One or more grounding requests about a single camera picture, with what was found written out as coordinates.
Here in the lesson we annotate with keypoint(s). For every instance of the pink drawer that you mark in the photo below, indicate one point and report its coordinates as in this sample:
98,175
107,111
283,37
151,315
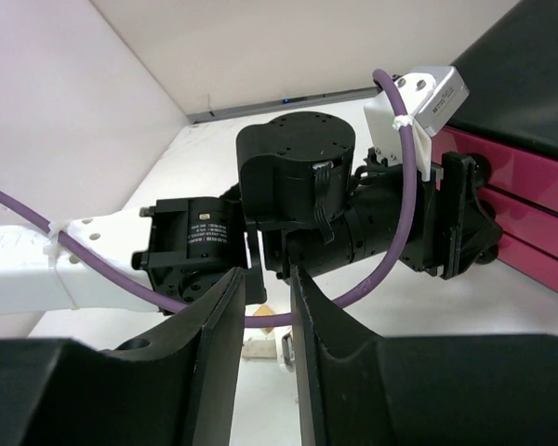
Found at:
521,173
529,260
527,223

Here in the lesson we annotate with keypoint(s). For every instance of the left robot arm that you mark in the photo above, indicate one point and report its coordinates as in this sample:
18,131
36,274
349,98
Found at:
299,202

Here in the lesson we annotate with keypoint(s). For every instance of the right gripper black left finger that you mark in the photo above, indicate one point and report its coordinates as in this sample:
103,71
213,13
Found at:
175,383

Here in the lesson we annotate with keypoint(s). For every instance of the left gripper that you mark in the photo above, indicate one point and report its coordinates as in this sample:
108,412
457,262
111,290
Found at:
469,233

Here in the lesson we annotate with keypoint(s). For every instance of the grey eraser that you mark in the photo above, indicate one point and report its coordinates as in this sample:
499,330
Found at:
259,349

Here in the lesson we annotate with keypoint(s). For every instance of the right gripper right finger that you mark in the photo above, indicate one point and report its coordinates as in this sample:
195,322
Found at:
341,394

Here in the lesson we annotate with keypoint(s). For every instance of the black drawer cabinet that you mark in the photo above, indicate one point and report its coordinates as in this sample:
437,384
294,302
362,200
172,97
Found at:
512,74

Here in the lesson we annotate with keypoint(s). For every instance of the white black clip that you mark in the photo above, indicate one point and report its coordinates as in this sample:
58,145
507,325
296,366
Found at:
286,351

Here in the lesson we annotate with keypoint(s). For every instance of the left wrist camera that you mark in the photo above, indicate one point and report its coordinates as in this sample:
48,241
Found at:
424,100

